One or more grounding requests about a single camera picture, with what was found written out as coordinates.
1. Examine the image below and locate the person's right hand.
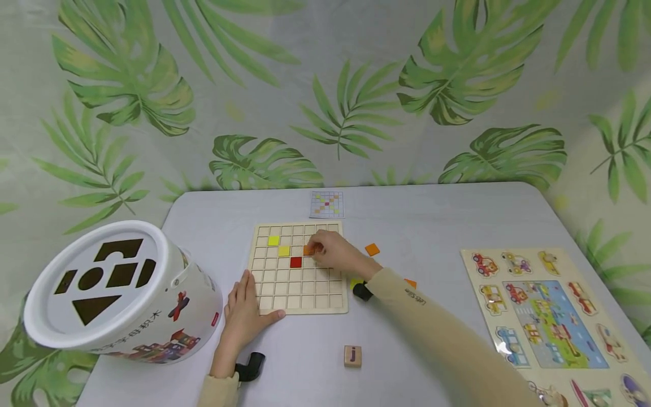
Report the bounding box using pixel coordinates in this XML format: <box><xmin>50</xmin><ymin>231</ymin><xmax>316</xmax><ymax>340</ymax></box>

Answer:
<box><xmin>306</xmin><ymin>230</ymin><xmax>383</xmax><ymax>282</ymax></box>

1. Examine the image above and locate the person's left hand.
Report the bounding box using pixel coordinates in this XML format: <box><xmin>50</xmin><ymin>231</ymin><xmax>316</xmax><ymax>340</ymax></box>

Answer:
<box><xmin>215</xmin><ymin>269</ymin><xmax>287</xmax><ymax>369</ymax></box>

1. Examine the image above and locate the wooden grid board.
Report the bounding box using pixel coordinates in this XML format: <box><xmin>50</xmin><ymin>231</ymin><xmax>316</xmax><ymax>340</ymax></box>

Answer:
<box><xmin>248</xmin><ymin>221</ymin><xmax>350</xmax><ymax>315</ymax></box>

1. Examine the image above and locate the person's left forearm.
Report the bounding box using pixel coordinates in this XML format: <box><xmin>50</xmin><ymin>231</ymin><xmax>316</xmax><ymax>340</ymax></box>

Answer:
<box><xmin>196</xmin><ymin>360</ymin><xmax>241</xmax><ymax>407</ymax></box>

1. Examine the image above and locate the person's right forearm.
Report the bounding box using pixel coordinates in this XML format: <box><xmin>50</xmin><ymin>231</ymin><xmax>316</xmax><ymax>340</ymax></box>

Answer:
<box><xmin>364</xmin><ymin>267</ymin><xmax>546</xmax><ymax>407</ymax></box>

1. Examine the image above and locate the coloured grid pattern card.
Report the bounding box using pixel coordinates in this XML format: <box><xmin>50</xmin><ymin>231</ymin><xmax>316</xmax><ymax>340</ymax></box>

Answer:
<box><xmin>309</xmin><ymin>191</ymin><xmax>345</xmax><ymax>219</ymax></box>

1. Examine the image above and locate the white shape sorter bucket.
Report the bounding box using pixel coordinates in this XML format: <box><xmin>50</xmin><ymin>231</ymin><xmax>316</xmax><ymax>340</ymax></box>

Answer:
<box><xmin>23</xmin><ymin>219</ymin><xmax>224</xmax><ymax>364</ymax></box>

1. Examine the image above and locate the vehicle peg puzzle board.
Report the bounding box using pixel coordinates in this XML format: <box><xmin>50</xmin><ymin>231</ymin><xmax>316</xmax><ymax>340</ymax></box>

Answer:
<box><xmin>460</xmin><ymin>247</ymin><xmax>651</xmax><ymax>407</ymax></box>

